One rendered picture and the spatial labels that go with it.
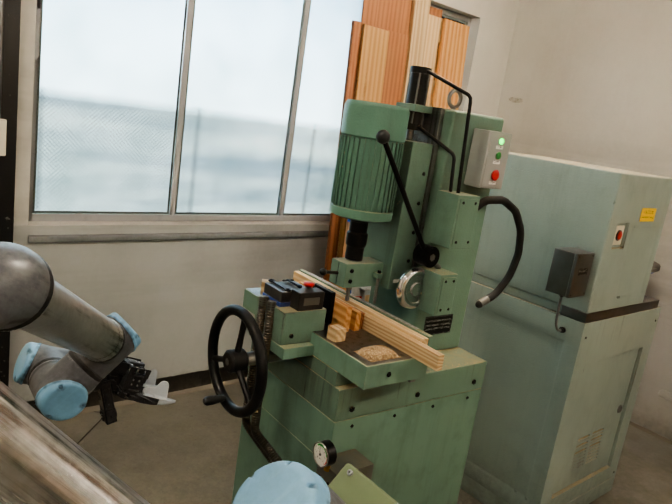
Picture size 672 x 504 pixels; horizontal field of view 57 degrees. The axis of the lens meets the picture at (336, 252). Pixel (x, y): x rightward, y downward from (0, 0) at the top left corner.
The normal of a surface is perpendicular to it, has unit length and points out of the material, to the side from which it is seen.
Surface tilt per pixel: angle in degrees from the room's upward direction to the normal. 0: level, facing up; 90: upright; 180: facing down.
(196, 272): 90
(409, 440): 90
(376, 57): 87
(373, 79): 87
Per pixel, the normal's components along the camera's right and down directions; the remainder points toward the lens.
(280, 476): -0.38, -0.73
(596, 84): -0.76, 0.03
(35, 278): 0.96, -0.21
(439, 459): 0.59, 0.26
